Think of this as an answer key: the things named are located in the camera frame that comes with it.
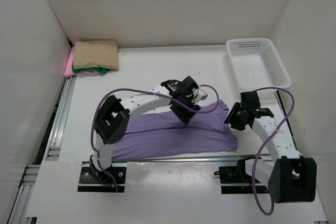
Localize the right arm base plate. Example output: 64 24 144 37
214 166 253 195

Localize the white plastic basket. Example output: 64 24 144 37
226 38 291 91

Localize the folded pink t shirt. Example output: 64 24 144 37
64 47 99 78

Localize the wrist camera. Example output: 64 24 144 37
181 76 208 104
240 91 261 110

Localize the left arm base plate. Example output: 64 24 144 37
77 162 127 193

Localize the beige t shirt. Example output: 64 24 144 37
72 40 119 70

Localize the aluminium frame rail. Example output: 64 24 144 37
7 77 76 223

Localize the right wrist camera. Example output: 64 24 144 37
240 91 261 110

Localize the green t shirt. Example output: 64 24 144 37
71 67 110 75

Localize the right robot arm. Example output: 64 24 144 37
225 102 317 203

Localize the purple t shirt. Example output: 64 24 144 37
112 101 237 160

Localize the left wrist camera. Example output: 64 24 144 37
181 76 208 104

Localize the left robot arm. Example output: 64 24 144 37
90 77 207 183

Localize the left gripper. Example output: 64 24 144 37
169 94 200 125

